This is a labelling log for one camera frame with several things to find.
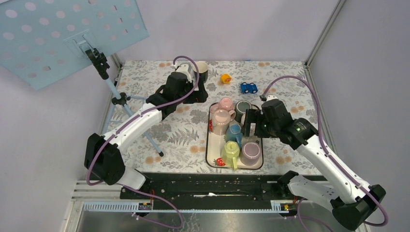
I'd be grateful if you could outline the pink octagonal mug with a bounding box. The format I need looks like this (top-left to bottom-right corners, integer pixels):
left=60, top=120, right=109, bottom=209
left=210, top=98, right=236, bottom=117

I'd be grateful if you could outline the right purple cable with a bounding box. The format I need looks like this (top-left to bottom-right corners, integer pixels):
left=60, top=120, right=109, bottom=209
left=262, top=75, right=390, bottom=228

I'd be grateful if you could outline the white strawberry tray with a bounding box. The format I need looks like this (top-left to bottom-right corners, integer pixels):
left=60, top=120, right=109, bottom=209
left=205, top=103, right=264, bottom=170

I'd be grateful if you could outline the dark grey mug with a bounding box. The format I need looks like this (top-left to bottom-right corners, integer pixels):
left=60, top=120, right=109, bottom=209
left=234, top=100, right=259, bottom=123

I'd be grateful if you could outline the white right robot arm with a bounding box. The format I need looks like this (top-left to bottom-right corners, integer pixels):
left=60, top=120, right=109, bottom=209
left=242, top=99, right=386, bottom=231

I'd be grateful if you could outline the blue dotted mug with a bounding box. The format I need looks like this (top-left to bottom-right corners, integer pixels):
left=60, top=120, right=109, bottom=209
left=225, top=124, right=243, bottom=149

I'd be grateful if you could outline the blue toy car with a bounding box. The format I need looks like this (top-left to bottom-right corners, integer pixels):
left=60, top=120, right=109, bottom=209
left=240, top=82, right=258, bottom=94

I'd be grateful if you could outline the tall pale pink mug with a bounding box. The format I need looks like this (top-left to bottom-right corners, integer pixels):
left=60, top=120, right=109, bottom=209
left=211, top=109, right=236, bottom=136

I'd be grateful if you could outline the blue perforated stand plate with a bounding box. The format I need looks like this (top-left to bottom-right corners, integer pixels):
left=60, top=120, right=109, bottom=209
left=0, top=0, right=149, bottom=90

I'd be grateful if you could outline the floral tablecloth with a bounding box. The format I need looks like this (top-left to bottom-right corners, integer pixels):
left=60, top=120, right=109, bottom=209
left=117, top=60, right=321, bottom=175

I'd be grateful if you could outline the green octagonal mug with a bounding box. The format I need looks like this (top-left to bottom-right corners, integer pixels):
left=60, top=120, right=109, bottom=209
left=221, top=141, right=240, bottom=171

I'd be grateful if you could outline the purple cable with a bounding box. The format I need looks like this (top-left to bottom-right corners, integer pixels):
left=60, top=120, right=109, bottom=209
left=262, top=75, right=390, bottom=228
left=86, top=56, right=201, bottom=230

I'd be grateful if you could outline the black mug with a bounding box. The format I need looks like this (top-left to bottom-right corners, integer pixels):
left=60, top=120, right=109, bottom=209
left=193, top=61, right=208, bottom=83

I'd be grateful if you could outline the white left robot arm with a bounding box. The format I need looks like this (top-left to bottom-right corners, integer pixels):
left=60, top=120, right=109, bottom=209
left=85, top=68, right=207, bottom=199

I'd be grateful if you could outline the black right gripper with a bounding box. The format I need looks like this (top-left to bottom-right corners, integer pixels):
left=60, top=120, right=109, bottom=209
left=240, top=108, right=279, bottom=138

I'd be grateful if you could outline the blue tripod stand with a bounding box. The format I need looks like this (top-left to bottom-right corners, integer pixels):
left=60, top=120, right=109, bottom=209
left=85, top=48, right=164, bottom=157

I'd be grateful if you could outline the purple mug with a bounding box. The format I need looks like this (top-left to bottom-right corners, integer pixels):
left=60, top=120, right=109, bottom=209
left=239, top=142, right=262, bottom=166

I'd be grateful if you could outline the yellow toy car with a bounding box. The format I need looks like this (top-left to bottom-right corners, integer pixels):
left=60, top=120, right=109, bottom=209
left=220, top=74, right=232, bottom=84

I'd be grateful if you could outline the white floral mug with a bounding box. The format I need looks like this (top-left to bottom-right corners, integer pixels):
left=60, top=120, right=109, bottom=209
left=240, top=113, right=246, bottom=127

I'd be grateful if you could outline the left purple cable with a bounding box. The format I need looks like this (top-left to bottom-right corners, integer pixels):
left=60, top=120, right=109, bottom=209
left=86, top=56, right=201, bottom=230

